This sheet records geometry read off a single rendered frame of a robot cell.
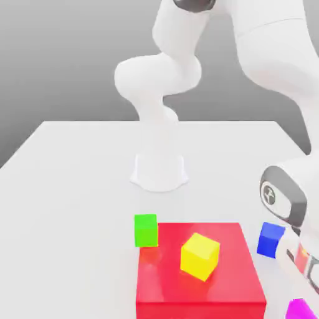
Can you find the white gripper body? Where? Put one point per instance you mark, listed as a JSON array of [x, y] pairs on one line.
[[286, 271]]

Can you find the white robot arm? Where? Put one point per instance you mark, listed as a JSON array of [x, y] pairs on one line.
[[159, 74]]

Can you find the small blue cube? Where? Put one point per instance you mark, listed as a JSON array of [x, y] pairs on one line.
[[269, 239]]

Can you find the small magenta cube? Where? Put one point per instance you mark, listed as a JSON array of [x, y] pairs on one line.
[[299, 310]]

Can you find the small yellow cube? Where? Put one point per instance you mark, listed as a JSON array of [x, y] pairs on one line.
[[199, 256]]

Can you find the small green cube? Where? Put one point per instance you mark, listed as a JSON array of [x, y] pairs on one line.
[[146, 230]]

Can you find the large red box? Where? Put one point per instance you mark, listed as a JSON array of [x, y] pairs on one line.
[[231, 281]]

